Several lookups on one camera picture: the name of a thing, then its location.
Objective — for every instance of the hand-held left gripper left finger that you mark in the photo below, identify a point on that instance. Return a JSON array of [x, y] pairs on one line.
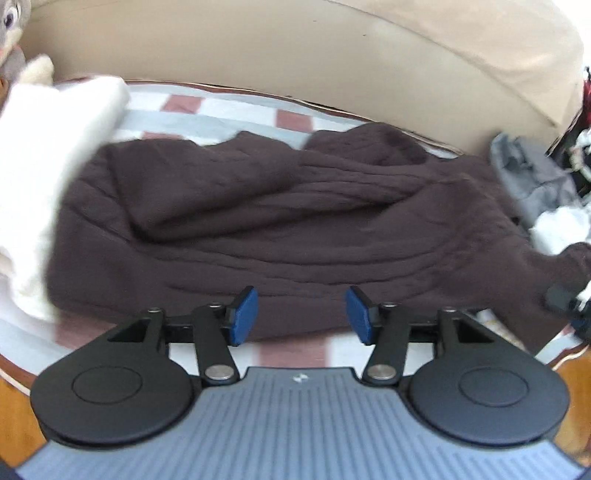
[[244, 314]]

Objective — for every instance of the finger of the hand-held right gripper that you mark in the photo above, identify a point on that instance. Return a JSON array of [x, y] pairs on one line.
[[561, 297]]

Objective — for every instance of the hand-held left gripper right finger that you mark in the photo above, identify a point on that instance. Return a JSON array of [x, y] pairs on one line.
[[359, 316]]

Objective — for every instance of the dark brown knit sweater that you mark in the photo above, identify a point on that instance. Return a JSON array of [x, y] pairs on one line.
[[286, 230]]

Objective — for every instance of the pile of mixed clothes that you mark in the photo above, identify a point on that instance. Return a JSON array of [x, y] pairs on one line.
[[579, 138]]

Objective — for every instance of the light grey garment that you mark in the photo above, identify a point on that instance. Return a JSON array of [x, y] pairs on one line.
[[556, 226]]

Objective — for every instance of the checkered blanket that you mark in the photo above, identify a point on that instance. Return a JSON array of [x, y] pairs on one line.
[[207, 115]]

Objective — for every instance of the white folded garment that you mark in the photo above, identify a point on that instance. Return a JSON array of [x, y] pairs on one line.
[[41, 161]]

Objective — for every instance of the beige board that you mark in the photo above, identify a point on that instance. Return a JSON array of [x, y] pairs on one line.
[[277, 50]]

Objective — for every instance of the grey plush toy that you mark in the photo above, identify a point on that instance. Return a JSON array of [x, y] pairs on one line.
[[14, 50]]

